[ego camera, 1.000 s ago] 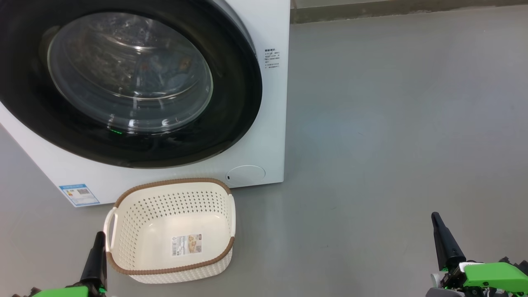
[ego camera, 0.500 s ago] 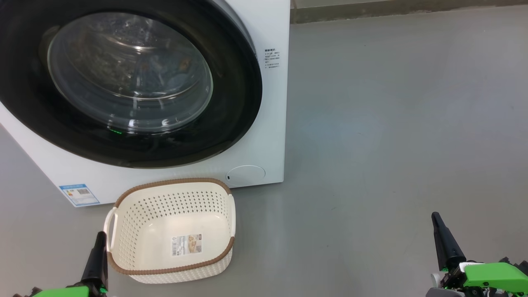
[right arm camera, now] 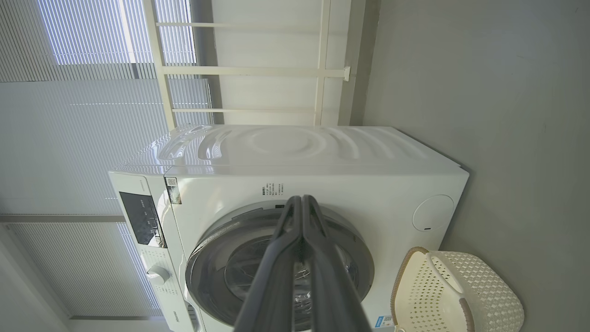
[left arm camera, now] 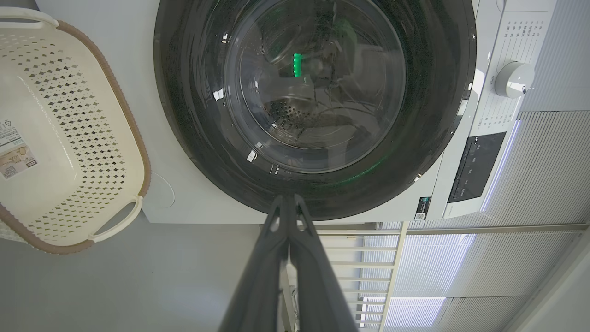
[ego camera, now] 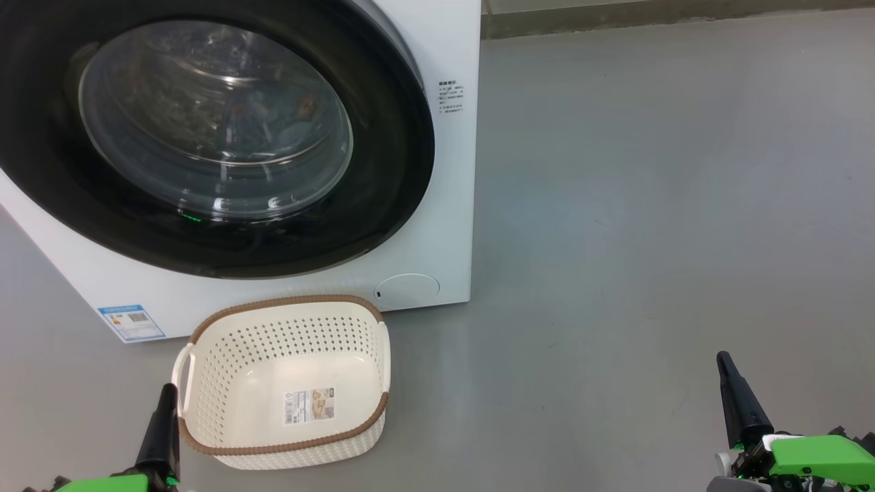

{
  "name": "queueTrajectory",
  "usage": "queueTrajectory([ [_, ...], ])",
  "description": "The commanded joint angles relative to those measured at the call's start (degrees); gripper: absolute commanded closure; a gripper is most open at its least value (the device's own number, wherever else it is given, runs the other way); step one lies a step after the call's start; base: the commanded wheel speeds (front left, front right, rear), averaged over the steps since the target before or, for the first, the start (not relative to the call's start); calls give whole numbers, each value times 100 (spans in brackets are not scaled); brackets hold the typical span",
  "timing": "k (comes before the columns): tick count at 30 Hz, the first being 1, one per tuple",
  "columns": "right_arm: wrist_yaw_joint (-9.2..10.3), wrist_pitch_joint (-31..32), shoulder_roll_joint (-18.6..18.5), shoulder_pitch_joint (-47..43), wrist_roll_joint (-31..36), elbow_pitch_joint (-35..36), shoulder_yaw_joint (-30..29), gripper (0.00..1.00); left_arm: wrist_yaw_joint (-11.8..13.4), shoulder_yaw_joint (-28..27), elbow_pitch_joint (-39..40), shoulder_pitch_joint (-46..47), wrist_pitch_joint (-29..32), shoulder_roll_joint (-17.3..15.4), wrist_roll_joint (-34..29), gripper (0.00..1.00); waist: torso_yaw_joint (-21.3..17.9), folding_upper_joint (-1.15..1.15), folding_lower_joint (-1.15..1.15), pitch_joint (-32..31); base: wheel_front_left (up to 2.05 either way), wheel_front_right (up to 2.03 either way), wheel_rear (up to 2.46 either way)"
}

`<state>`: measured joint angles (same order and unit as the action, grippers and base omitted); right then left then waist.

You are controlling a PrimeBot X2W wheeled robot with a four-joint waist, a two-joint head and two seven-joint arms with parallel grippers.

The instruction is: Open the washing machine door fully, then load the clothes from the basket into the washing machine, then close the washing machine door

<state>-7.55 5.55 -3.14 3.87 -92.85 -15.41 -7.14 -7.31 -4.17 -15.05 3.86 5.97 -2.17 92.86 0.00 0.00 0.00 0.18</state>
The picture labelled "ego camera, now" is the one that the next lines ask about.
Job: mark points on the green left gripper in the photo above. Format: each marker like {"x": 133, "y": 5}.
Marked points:
{"x": 102, "y": 485}

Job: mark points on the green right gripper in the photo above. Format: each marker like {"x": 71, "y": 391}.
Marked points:
{"x": 820, "y": 458}

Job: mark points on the black glass washer door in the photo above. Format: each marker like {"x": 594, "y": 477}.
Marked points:
{"x": 383, "y": 191}

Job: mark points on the small blue bear-print garment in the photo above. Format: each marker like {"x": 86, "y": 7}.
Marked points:
{"x": 287, "y": 116}

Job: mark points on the white washing machine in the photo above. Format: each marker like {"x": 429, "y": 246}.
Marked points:
{"x": 437, "y": 225}

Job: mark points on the blue energy label sticker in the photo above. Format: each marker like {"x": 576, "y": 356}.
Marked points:
{"x": 131, "y": 323}

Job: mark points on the white brown-rimmed laundry basket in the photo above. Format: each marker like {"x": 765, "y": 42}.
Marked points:
{"x": 273, "y": 342}

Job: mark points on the basket product label sticker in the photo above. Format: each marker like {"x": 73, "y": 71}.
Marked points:
{"x": 309, "y": 406}

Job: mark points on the round white filter cover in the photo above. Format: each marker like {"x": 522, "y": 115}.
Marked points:
{"x": 409, "y": 290}

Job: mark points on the black printed text label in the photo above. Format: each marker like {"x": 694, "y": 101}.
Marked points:
{"x": 451, "y": 96}

